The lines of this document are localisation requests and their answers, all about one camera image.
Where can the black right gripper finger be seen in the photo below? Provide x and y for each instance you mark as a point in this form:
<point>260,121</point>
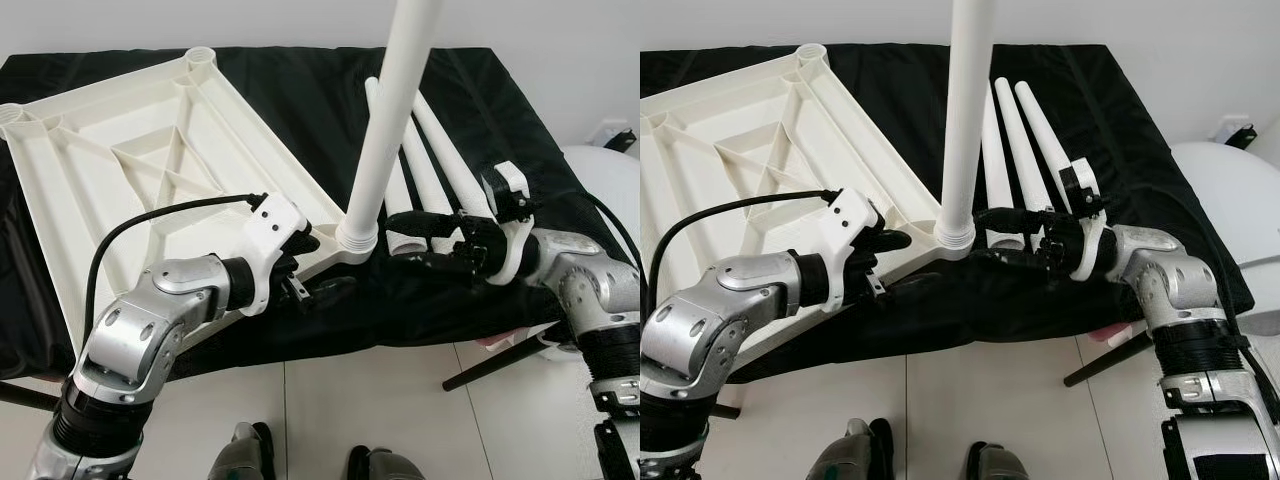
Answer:
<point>435,257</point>
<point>1010,216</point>
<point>420,223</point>
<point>1020,252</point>

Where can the white plastic children table top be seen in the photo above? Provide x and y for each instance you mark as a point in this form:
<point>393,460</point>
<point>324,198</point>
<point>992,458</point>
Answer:
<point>100,170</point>
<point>740,170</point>

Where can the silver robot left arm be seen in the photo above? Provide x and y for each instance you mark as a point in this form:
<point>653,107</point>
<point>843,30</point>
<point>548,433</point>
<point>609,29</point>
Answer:
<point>150,310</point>
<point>730,310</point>

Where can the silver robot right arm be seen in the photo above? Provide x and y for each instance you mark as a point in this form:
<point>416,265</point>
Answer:
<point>1170,280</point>
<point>590,280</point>

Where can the pink plastic item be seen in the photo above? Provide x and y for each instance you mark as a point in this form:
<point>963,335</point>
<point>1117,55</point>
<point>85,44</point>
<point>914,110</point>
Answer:
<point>500,340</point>
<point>1115,335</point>

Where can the black cloth table cover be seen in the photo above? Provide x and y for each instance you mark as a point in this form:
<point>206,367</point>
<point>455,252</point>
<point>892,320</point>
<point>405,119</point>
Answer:
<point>500,120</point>
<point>1150,120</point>

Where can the white dome appliance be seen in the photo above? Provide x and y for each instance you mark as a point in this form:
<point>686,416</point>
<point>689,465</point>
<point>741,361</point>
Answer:
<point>610,175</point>
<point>1230,190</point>

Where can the grey robot left foot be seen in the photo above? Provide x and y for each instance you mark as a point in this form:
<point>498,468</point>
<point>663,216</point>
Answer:
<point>240,455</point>
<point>852,452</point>

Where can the grey robot foot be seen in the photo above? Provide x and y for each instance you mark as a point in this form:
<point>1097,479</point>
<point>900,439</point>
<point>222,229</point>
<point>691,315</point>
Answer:
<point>240,455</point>
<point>852,452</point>
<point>380,466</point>
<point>990,464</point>

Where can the grey robot right foot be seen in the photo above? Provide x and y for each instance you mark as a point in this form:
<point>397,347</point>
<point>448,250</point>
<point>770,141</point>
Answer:
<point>990,464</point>
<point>380,466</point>

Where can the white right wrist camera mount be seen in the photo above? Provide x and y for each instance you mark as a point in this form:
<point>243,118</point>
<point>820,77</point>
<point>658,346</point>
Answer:
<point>1090,245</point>
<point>520,250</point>

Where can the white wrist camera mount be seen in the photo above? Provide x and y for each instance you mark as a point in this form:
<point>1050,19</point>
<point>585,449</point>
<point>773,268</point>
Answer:
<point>270,235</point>
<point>850,225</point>
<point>1090,245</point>
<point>520,250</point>

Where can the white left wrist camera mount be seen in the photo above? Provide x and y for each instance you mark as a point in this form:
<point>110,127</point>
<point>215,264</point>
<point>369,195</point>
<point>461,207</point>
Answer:
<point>850,225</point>
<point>270,235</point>

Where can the wall socket with black plug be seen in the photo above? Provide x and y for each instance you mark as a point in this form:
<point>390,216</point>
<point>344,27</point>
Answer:
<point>1240,133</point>
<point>620,138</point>

